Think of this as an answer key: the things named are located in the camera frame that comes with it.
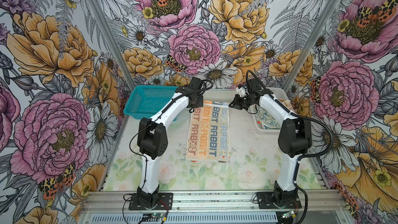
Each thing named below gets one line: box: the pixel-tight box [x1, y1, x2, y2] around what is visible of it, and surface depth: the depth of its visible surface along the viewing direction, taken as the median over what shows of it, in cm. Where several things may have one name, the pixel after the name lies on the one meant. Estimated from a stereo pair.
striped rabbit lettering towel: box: [186, 100, 231, 163], surface depth 98 cm
